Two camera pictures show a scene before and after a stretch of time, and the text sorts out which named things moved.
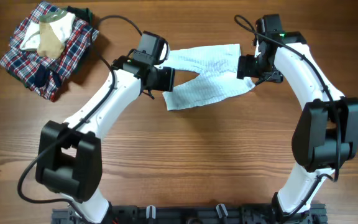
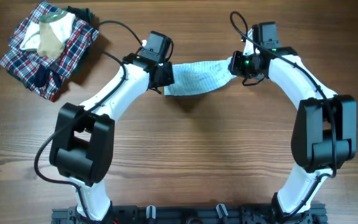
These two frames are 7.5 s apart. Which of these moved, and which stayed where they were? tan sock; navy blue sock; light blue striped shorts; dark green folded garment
Moved: light blue striped shorts
Stayed: dark green folded garment; navy blue sock; tan sock
